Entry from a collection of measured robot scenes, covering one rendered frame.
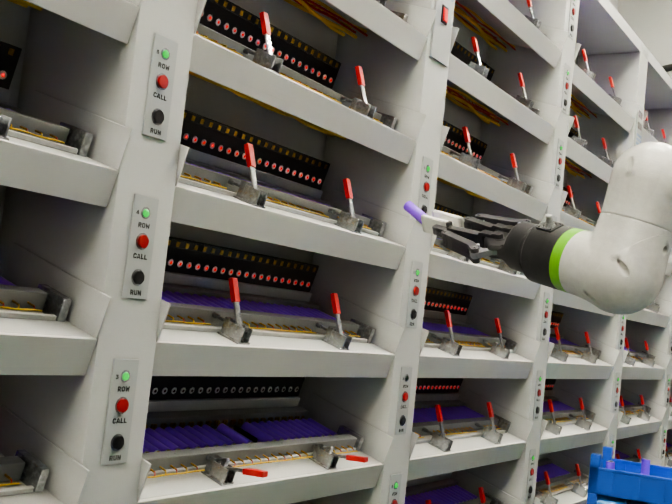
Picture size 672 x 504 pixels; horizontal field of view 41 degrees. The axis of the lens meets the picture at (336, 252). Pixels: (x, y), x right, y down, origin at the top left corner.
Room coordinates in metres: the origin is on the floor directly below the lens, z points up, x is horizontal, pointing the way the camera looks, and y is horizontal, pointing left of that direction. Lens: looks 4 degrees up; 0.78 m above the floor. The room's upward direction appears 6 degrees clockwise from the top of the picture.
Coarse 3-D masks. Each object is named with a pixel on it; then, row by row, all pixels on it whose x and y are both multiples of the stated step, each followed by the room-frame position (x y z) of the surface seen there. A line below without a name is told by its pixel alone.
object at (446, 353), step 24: (432, 288) 2.07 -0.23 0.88; (432, 312) 2.10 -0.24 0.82; (456, 312) 2.22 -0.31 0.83; (432, 336) 1.88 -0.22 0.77; (456, 336) 1.98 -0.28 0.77; (480, 336) 2.10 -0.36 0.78; (504, 336) 2.24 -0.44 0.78; (432, 360) 1.74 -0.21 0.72; (456, 360) 1.83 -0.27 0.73; (480, 360) 1.93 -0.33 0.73; (504, 360) 2.04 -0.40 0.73; (528, 360) 2.19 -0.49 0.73
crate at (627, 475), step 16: (608, 448) 2.06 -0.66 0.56; (592, 464) 1.90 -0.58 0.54; (624, 464) 2.06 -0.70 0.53; (640, 464) 2.05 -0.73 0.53; (592, 480) 1.90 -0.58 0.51; (608, 480) 1.89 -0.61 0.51; (624, 480) 1.88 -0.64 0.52; (640, 480) 1.86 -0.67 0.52; (656, 480) 1.85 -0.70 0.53; (624, 496) 1.88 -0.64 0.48; (640, 496) 1.86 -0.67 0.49; (656, 496) 1.85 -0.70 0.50
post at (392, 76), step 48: (432, 0) 1.62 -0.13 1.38; (336, 48) 1.72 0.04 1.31; (384, 48) 1.66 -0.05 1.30; (384, 96) 1.66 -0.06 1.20; (432, 96) 1.65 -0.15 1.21; (336, 144) 1.71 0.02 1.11; (432, 144) 1.66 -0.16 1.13; (384, 192) 1.65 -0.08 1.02; (432, 192) 1.68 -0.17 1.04; (336, 288) 1.69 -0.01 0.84; (384, 288) 1.63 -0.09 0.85; (336, 384) 1.68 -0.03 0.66; (384, 384) 1.62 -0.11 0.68; (384, 432) 1.62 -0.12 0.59; (384, 480) 1.62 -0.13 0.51
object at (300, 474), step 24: (168, 408) 1.39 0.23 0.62; (192, 408) 1.44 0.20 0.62; (216, 408) 1.49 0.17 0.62; (312, 408) 1.70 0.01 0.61; (336, 408) 1.67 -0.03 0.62; (336, 432) 1.67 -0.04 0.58; (360, 432) 1.64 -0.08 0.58; (384, 456) 1.61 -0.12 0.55; (144, 480) 1.10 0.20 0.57; (168, 480) 1.20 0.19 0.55; (192, 480) 1.23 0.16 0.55; (240, 480) 1.29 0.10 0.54; (264, 480) 1.33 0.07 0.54; (288, 480) 1.37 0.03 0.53; (312, 480) 1.43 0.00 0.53; (336, 480) 1.49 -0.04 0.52; (360, 480) 1.56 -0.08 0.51
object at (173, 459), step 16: (192, 448) 1.28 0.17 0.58; (208, 448) 1.30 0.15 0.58; (224, 448) 1.32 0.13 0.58; (240, 448) 1.35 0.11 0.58; (256, 448) 1.37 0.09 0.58; (272, 448) 1.41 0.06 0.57; (288, 448) 1.45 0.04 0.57; (304, 448) 1.49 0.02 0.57; (336, 448) 1.57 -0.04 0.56; (352, 448) 1.60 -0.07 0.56; (160, 464) 1.21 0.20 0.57; (176, 464) 1.23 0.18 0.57; (192, 464) 1.26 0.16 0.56
